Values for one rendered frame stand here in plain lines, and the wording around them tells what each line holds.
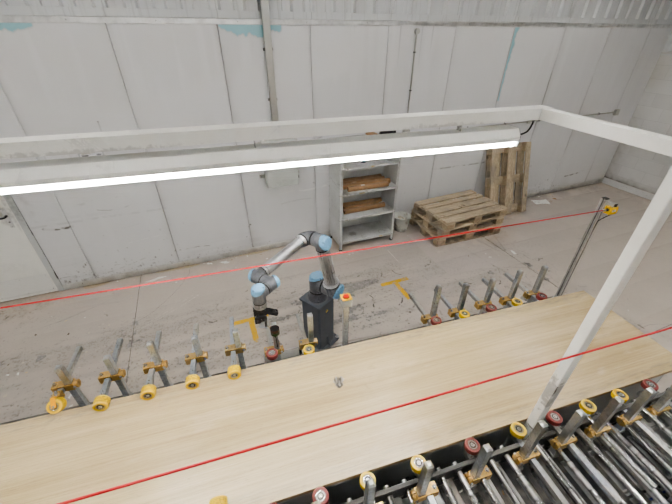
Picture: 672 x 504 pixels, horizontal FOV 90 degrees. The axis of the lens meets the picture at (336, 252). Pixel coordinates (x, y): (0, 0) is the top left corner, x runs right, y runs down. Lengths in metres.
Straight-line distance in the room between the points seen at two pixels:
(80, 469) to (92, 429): 0.21
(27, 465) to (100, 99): 3.23
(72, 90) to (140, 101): 0.58
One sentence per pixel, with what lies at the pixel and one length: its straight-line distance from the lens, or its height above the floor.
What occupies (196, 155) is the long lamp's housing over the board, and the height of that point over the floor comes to 2.38.
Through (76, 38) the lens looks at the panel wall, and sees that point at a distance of 4.40.
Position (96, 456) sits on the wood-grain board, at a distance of 2.39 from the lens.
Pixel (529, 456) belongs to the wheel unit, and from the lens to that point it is 2.35.
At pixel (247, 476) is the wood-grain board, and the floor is 0.90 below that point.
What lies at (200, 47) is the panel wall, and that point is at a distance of 4.32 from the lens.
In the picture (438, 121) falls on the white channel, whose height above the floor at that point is 2.43.
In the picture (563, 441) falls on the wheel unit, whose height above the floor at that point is 0.89.
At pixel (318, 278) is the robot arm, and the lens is 3.06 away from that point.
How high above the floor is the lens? 2.76
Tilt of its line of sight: 33 degrees down
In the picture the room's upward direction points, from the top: straight up
